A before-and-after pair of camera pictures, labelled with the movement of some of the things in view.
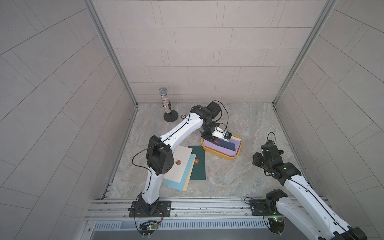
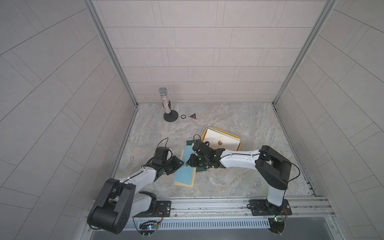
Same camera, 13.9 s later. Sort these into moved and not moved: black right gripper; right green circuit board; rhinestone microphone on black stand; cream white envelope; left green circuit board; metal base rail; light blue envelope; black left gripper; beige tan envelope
Moved: cream white envelope; light blue envelope; black left gripper; beige tan envelope; black right gripper
Not moved: rhinestone microphone on black stand; metal base rail; right green circuit board; left green circuit board
